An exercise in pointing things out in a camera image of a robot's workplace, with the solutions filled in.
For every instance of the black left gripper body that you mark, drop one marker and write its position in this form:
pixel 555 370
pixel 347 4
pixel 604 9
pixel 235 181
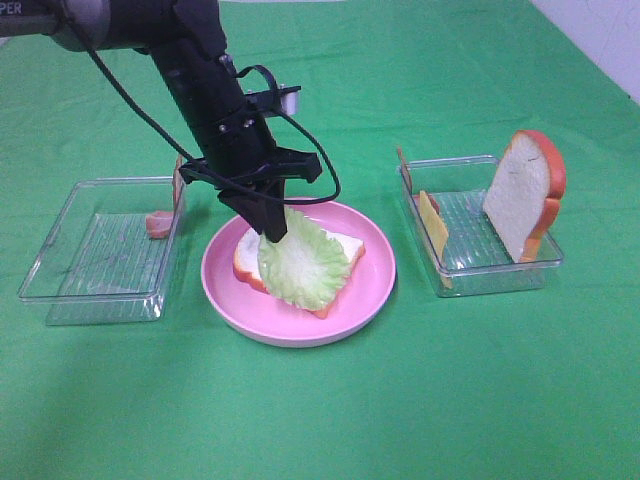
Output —
pixel 239 149

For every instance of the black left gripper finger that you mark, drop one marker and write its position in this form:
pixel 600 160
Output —
pixel 260 205

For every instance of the toy bread slice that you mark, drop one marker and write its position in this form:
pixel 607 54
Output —
pixel 525 195
pixel 245 264

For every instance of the green lettuce leaf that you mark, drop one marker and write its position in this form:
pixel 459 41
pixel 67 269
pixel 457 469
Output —
pixel 306 268

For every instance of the toy bacon strip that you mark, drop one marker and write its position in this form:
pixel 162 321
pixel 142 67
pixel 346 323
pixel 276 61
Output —
pixel 406 176
pixel 158 223

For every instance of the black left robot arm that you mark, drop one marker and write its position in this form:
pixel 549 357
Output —
pixel 188 46

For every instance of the pink round plate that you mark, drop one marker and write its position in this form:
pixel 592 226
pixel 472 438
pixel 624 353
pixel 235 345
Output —
pixel 268 320

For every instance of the left clear plastic tray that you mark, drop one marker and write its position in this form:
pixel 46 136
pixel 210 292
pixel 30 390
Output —
pixel 98 265

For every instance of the clear plastic tray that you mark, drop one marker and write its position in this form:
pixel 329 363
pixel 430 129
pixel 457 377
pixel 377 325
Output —
pixel 98 265
pixel 474 256

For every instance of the yellow toy cheese slice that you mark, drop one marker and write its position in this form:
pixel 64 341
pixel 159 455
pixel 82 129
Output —
pixel 436 234

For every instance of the right clear plastic tray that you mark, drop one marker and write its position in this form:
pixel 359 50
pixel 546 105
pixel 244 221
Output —
pixel 474 256

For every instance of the green tablecloth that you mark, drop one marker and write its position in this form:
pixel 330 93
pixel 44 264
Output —
pixel 529 385

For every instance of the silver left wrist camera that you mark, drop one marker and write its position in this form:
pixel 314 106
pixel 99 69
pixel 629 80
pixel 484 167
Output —
pixel 281 100

